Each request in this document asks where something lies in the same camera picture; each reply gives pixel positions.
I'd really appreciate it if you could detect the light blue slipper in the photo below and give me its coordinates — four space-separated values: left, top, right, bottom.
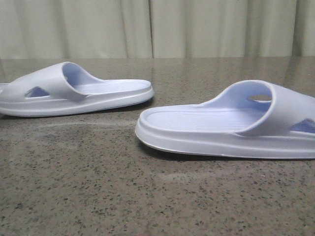
135 80 315 159
0 61 154 117

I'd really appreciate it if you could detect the beige curtain backdrop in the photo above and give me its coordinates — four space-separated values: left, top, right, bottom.
0 0 315 59

